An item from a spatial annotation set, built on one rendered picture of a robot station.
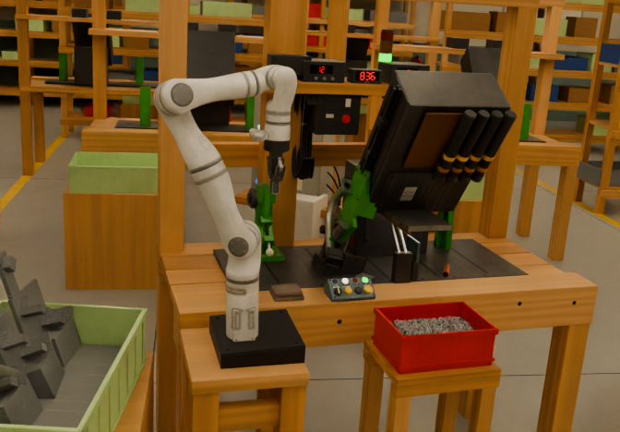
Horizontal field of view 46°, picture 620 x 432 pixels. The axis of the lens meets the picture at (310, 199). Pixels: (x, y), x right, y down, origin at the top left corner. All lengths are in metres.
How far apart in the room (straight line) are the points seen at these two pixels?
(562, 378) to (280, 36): 1.63
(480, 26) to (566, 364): 7.62
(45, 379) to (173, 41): 1.28
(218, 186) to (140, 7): 7.57
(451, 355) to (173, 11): 1.47
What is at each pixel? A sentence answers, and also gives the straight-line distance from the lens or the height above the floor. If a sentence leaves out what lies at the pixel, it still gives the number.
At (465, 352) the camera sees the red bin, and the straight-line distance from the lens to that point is 2.26.
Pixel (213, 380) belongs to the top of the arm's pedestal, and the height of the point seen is 0.85.
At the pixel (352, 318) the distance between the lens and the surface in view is 2.41.
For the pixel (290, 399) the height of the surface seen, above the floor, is 0.77.
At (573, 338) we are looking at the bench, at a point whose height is 0.70.
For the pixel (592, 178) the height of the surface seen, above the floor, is 0.32.
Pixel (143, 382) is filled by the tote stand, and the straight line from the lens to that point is 2.12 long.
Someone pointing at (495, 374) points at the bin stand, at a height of 0.79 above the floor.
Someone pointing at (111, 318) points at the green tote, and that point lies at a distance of 2.17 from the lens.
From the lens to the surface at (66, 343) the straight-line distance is 2.13.
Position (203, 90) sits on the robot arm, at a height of 1.59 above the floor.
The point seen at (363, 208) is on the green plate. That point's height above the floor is 1.14.
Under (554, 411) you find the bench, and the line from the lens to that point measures 3.01.
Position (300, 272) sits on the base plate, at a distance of 2.60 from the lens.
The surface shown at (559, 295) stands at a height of 0.87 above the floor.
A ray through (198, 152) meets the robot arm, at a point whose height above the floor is 1.43.
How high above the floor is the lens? 1.82
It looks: 15 degrees down
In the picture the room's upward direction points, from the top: 4 degrees clockwise
